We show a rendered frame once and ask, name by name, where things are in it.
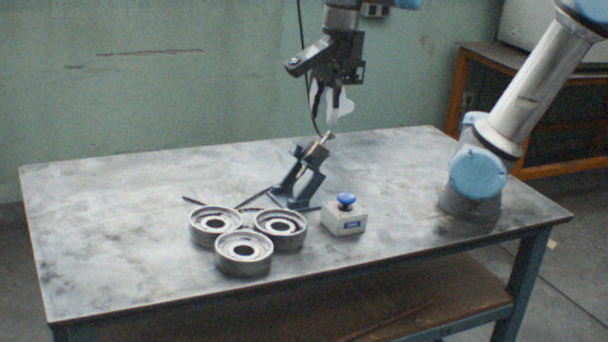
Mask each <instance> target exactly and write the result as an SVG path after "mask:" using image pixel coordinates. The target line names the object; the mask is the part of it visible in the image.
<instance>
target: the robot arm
mask: <svg viewBox="0 0 608 342"><path fill-rule="evenodd" d="M554 1H555V2H556V3H555V5H554V11H555V16H556V18H555V19H554V21H553V22H552V24H551V25H550V26H549V28H548V29H547V31H546V32H545V34H544V35H543V36H542V38H541V40H540V41H539V43H538V44H537V45H536V46H535V47H534V49H533V50H532V53H531V54H530V56H529V57H528V58H527V60H526V61H525V63H524V64H523V67H522V68H521V69H520V70H519V72H518V73H517V74H516V76H515V77H514V79H513V80H512V83H511V84H510V85H509V87H508V88H507V90H506V91H505V92H504V94H503V96H502V97H501V99H500V100H499V102H498V103H497V104H496V106H495V107H494V108H493V110H492V111H491V113H490V114H486V113H481V112H480V111H471V112H468V113H466V114H465V118H464V120H463V121H462V124H463V126H462V130H461V135H460V139H459V141H458V143H457V145H456V148H455V150H454V153H453V155H452V157H451V158H450V160H449V162H448V166H449V171H448V173H449V181H448V182H447V184H446V187H445V188H444V189H443V191H442V193H440V196H439V200H438V204H439V206H440V207H441V209H442V210H443V211H445V212H446V213H447V214H449V215H451V216H453V217H455V218H456V219H461V220H464V221H468V222H473V223H491V222H494V221H497V220H498V219H499V218H500V217H501V214H502V211H503V203H502V189H503V188H504V186H505V183H506V176H507V175H508V173H509V172H510V171H511V169H512V168H513V167H514V166H515V164H516V163H517V161H518V159H519V158H520V157H521V155H522V154H523V145H522V143H523V140H524V139H525V138H526V136H527V135H528V134H529V132H530V130H531V129H532V127H533V126H534V125H535V123H536V122H537V121H538V120H539V118H541V117H542V114H543V113H544V111H545V110H546V109H547V107H548V106H550V105H551V102H552V101H553V99H554V98H555V97H556V96H557V94H558V93H559V92H560V90H561V88H562V86H563V85H564V84H565V83H566V82H567V81H568V80H569V79H568V78H569V77H570V76H571V74H572V73H573V72H574V71H575V69H576V68H577V65H578V64H579V63H580V62H581V61H582V60H583V57H584V56H585V55H586V53H587V52H588V51H589V49H590V48H591V46H592V45H593V44H595V43H597V42H601V41H605V40H607V39H608V0H554ZM363 2H365V3H369V4H374V5H380V6H386V7H392V8H398V9H400V10H414V11H417V10H419V9H420V8H421V7H422V4H423V2H424V0H325V2H324V11H323V20H322V24H323V27H322V33H324V34H326V35H330V37H328V36H325V37H324V38H322V39H320V40H319V41H317V42H316V43H314V44H313V45H311V46H310V47H308V48H306V49H305V50H303V51H302V52H300V53H297V54H296V55H295V56H294V57H292V58H291V59H289V60H288V61H286V62H285V63H284V64H283V65H284V67H285V69H286V71H287V73H288V74H290V75H291V76H293V77H294V78H298V77H301V76H302V75H304V74H305V73H307V72H308V71H310V70H312V72H311V77H310V91H309V92H310V107H311V113H312V116H313V118H314V119H316V115H317V111H318V105H320V104H323V103H326V102H328V109H327V113H328V119H327V124H328V126H329V127H330V130H331V131H334V130H335V126H336V123H337V118H338V117H341V116H343V115H346V114H348V113H350V112H352V111H354V104H353V103H352V102H350V101H348V100H347V99H346V97H345V89H344V87H343V86H342V84H343V85H361V84H364V77H365V70H366V63H367V61H366V60H364V59H362V50H363V44H364V37H365V31H364V30H363V29H359V24H360V16H361V9H362V3H363ZM358 67H363V68H362V70H363V75H362V79H358V76H359V74H357V73H356V70H357V68H358Z"/></svg>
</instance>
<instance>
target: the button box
mask: <svg viewBox="0 0 608 342"><path fill-rule="evenodd" d="M367 218H368V213H367V212H366V211H365V210H364V209H362V208H361V207H360V206H359V205H358V204H357V203H355V204H352V205H348V207H347V208H344V207H342V203H339V202H338V201H337V199H336V200H335V201H330V202H322V204H321V212H320V220H319V221H320V222H321V223H322V224H323V225H324V227H326V228H327V229H328V230H329V231H330V232H331V233H332V234H333V235H334V236H335V237H336V238H340V237H345V236H350V235H357V234H362V233H365V232H366V225H367Z"/></svg>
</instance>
